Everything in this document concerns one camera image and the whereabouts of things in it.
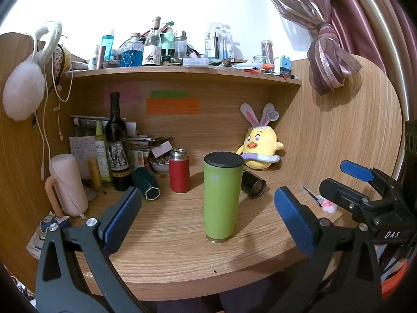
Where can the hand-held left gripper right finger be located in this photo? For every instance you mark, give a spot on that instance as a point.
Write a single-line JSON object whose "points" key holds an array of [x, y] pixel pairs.
{"points": [[291, 215]]}

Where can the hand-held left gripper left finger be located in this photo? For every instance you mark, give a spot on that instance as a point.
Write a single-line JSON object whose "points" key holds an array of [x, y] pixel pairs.
{"points": [[122, 216]]}

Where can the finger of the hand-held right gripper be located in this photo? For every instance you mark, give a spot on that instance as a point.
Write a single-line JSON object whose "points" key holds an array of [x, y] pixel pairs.
{"points": [[340, 195], [356, 170]]}

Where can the green cup with black lid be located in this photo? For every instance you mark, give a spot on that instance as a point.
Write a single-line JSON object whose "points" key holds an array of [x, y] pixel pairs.
{"points": [[221, 199]]}

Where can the dark green hexagonal cup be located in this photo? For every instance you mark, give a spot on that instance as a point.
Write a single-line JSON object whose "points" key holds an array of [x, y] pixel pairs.
{"points": [[146, 182]]}

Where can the black metal cup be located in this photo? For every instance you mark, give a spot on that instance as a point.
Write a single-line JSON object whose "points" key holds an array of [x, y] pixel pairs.
{"points": [[253, 185]]}

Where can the pink and white tissue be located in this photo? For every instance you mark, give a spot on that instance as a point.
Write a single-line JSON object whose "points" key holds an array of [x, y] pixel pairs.
{"points": [[328, 206]]}

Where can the small yellow bottle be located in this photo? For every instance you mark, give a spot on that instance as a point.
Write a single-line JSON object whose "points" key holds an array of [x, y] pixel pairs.
{"points": [[95, 174]]}

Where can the yellow-green spray bottle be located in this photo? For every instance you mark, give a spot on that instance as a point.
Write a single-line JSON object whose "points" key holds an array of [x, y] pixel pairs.
{"points": [[101, 156]]}

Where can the small bowl with snacks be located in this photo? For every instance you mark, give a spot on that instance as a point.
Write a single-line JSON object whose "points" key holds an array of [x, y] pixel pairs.
{"points": [[159, 164]]}

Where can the dark wine bottle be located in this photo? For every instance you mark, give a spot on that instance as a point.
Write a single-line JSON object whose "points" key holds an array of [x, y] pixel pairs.
{"points": [[117, 150]]}

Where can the red thermos bottle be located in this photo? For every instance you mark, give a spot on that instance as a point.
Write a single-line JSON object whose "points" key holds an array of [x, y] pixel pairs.
{"points": [[179, 174]]}

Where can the white handwritten paper note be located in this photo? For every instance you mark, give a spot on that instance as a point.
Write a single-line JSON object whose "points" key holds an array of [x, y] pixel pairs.
{"points": [[81, 151]]}

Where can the yellow chick plush toy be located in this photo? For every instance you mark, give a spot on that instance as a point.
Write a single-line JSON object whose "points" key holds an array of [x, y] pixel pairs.
{"points": [[259, 145]]}

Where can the blue and white packet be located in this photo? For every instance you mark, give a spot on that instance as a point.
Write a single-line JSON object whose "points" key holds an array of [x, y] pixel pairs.
{"points": [[42, 234]]}

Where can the orange sticky note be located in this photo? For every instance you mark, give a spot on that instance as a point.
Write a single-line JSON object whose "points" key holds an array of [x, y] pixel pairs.
{"points": [[172, 106]]}

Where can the pink sticky note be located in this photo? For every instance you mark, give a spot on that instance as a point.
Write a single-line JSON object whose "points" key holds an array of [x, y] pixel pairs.
{"points": [[125, 93]]}

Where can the blue pencil sharpener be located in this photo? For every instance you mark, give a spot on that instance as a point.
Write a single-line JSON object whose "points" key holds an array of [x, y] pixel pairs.
{"points": [[284, 66]]}

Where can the green sticky note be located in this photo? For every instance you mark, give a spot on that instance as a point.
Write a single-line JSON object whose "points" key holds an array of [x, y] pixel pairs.
{"points": [[168, 94]]}

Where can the pink striped curtain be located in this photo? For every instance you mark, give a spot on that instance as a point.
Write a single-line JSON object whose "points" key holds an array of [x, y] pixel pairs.
{"points": [[329, 32]]}

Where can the clear pen holder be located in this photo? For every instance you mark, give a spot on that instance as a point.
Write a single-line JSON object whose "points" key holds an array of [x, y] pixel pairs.
{"points": [[267, 52]]}

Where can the wooden shelf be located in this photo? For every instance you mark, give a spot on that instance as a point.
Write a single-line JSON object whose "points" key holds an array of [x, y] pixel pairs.
{"points": [[182, 73]]}

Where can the blue glass bottle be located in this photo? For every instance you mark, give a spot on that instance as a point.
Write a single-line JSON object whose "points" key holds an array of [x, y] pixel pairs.
{"points": [[132, 55]]}

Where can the white fluffy earmuffs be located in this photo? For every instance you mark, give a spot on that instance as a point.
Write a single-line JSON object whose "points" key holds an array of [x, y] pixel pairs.
{"points": [[24, 88]]}

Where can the polka dot headband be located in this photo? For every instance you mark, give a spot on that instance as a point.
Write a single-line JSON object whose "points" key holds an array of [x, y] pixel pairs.
{"points": [[60, 63]]}

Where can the clear liquor bottle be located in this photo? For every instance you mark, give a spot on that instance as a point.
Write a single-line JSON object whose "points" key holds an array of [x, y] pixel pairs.
{"points": [[152, 50]]}

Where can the cyan plastic bottle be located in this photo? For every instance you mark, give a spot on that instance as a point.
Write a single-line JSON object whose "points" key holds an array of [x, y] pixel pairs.
{"points": [[107, 47]]}

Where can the clear flat plastic container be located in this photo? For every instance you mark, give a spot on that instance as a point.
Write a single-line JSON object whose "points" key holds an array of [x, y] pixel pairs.
{"points": [[196, 62]]}

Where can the clear glass bottle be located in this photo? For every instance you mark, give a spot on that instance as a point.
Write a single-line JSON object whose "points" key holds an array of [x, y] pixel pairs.
{"points": [[180, 44]]}

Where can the teal pump bottle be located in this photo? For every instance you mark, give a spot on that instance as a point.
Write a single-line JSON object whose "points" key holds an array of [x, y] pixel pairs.
{"points": [[167, 39]]}

